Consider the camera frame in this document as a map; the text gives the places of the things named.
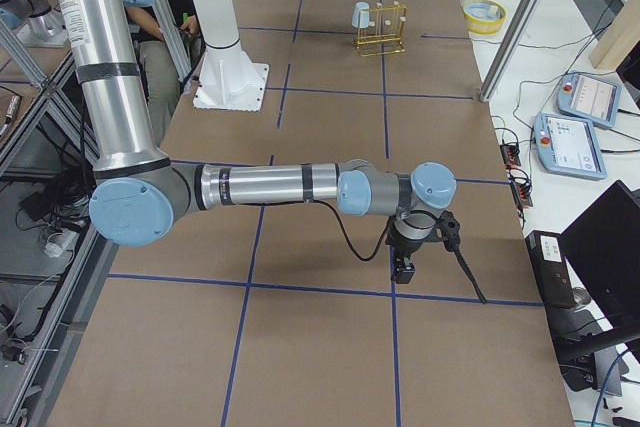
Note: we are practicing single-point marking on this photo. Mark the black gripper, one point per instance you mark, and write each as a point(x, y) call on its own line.
point(404, 248)

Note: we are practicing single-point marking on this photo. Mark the light blue cup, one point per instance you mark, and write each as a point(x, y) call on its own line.
point(361, 15)

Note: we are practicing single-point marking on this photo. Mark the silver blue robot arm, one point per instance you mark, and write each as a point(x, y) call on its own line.
point(141, 193)

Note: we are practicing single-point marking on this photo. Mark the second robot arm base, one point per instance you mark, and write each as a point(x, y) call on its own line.
point(36, 23)

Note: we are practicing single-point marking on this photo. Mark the black desktop box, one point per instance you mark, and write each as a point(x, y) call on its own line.
point(550, 269)

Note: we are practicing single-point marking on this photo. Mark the orange black connector block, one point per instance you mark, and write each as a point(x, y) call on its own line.
point(510, 153)

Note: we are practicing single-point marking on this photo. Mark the black computer monitor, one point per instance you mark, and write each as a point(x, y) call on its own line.
point(602, 247)

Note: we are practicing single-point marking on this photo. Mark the near teach pendant tablet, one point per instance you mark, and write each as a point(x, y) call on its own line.
point(568, 146)

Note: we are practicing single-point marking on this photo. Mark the teach pendant tablet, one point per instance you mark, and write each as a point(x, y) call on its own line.
point(588, 97)
point(568, 146)

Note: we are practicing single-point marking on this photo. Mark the far teach pendant tablet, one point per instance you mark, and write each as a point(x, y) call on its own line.
point(588, 97)

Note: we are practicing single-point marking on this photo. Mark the yellow bowl with blue lid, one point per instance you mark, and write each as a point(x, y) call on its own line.
point(484, 17)

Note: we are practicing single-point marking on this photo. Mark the seated person in black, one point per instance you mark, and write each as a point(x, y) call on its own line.
point(162, 83)

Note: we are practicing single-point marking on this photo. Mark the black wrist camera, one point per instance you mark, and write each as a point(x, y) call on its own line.
point(449, 229)

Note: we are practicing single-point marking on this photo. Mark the gold wire cup holder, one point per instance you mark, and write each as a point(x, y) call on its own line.
point(385, 35)

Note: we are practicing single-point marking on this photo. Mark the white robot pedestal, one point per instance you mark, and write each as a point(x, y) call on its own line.
point(228, 79)

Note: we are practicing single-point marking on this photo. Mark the aluminium frame post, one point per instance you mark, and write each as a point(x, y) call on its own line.
point(520, 20)

